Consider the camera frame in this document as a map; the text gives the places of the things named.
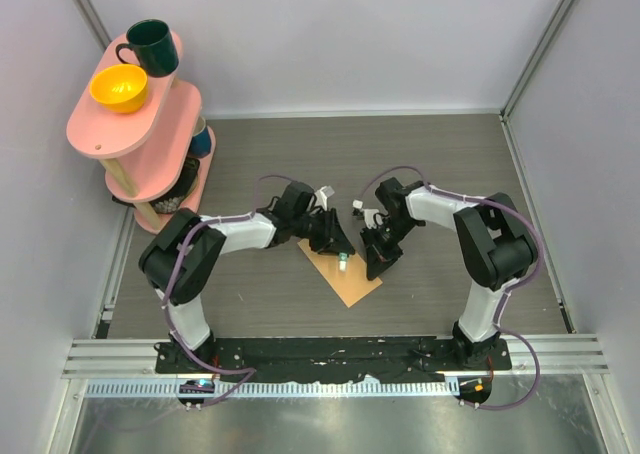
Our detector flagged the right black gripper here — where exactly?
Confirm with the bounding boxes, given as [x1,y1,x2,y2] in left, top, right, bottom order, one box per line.
[360,216,419,281]

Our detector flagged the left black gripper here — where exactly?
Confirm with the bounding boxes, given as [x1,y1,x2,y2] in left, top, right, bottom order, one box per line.
[291,207,354,257]

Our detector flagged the green white glue stick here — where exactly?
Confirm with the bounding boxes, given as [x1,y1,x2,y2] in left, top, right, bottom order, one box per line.
[338,253,349,272]

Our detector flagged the orange paper envelope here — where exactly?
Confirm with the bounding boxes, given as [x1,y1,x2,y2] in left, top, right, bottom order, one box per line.
[298,240,382,308]

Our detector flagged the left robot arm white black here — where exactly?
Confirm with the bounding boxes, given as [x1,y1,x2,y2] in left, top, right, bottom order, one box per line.
[138,179,355,373]

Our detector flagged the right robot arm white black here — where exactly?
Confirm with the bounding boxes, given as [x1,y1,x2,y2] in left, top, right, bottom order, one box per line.
[352,177,540,369]

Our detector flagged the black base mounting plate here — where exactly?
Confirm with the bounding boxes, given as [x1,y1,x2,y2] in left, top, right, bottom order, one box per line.
[154,334,516,385]

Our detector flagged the blue cup on shelf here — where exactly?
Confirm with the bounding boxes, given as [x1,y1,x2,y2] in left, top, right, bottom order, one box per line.
[188,116,212,158]

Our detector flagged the pink tiered wooden shelf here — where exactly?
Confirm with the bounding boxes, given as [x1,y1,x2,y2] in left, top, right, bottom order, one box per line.
[66,74,202,233]

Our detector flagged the yellow bowl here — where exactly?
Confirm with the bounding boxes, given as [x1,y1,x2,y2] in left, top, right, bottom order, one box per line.
[89,64,149,114]

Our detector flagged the dark green mug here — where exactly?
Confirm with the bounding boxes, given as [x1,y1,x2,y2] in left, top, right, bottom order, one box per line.
[115,19,179,78]

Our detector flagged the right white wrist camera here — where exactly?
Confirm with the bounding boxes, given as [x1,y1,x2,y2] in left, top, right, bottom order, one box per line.
[352,199,383,229]

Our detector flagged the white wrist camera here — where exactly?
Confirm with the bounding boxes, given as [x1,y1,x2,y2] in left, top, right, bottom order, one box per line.
[314,186,335,210]
[352,199,383,229]

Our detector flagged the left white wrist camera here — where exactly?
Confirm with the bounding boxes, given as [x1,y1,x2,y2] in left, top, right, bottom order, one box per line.
[314,186,335,210]

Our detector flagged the aluminium frame rail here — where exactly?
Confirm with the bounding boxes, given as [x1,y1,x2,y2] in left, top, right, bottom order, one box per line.
[61,334,610,379]

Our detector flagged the white slotted cable duct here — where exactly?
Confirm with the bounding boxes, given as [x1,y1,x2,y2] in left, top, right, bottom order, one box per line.
[85,377,459,399]

